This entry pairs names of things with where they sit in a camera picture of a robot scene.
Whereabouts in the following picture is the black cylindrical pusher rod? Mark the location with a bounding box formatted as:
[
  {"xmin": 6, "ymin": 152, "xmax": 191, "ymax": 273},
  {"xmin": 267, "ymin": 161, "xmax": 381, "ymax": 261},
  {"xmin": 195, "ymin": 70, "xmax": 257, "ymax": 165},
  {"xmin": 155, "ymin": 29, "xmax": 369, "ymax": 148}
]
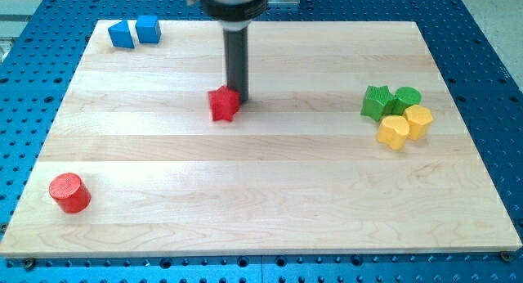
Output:
[{"xmin": 223, "ymin": 27, "xmax": 248, "ymax": 103}]

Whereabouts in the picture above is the yellow heart block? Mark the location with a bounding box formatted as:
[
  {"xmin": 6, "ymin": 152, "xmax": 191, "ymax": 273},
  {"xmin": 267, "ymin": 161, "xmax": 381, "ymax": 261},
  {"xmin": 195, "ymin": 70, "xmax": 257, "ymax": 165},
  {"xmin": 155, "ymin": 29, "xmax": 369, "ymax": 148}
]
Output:
[{"xmin": 376, "ymin": 115, "xmax": 410, "ymax": 150}]

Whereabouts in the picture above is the blue cube block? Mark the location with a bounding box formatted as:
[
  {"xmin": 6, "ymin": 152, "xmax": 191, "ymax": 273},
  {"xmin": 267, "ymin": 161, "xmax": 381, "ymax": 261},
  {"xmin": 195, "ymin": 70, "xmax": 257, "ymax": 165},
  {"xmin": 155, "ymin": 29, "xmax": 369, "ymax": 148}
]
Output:
[{"xmin": 135, "ymin": 16, "xmax": 162, "ymax": 43}]

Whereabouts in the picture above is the green cylinder block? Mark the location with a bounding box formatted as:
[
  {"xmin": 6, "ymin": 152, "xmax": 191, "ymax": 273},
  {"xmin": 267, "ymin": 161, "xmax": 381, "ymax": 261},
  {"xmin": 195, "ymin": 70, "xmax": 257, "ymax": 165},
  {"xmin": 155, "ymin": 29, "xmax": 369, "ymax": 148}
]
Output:
[{"xmin": 391, "ymin": 86, "xmax": 422, "ymax": 115}]

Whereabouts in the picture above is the yellow hexagon block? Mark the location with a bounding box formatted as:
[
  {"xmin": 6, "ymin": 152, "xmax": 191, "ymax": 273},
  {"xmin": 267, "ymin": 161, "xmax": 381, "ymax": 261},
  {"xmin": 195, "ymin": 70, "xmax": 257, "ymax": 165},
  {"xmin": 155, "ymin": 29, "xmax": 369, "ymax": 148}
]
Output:
[{"xmin": 403, "ymin": 105, "xmax": 434, "ymax": 140}]

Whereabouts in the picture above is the wooden board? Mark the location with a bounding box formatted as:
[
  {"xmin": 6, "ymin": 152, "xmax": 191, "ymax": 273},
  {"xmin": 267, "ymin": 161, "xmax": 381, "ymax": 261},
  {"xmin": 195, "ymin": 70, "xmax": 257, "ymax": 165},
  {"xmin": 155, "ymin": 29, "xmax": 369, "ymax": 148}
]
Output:
[{"xmin": 1, "ymin": 20, "xmax": 521, "ymax": 258}]

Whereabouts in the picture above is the blue triangle block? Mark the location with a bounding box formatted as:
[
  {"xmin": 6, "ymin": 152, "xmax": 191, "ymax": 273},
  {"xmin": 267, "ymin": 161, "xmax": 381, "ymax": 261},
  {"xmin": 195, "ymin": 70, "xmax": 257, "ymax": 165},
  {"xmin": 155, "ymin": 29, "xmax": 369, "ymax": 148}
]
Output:
[{"xmin": 108, "ymin": 20, "xmax": 134, "ymax": 49}]

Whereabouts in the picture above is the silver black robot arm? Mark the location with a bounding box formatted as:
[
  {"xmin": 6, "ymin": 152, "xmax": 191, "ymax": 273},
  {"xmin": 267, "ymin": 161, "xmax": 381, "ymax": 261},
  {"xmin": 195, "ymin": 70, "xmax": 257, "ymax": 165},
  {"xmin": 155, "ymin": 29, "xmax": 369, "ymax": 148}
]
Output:
[{"xmin": 186, "ymin": 0, "xmax": 268, "ymax": 103}]

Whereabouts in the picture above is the red star block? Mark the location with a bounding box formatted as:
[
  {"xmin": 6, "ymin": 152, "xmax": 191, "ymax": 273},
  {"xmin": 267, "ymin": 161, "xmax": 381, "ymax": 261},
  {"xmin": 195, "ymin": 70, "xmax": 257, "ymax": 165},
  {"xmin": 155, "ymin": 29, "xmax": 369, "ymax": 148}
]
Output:
[{"xmin": 208, "ymin": 85, "xmax": 240, "ymax": 122}]

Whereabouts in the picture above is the green star block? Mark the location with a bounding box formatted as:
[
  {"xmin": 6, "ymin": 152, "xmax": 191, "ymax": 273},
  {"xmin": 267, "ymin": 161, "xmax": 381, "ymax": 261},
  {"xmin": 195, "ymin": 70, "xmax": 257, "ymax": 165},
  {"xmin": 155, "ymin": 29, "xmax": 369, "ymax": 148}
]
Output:
[{"xmin": 360, "ymin": 85, "xmax": 396, "ymax": 121}]

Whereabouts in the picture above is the red cylinder block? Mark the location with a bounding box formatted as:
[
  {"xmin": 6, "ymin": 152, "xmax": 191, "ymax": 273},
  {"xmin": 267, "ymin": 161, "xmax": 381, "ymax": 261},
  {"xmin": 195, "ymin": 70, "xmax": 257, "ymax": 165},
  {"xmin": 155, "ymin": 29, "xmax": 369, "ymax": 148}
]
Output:
[{"xmin": 48, "ymin": 173, "xmax": 92, "ymax": 213}]

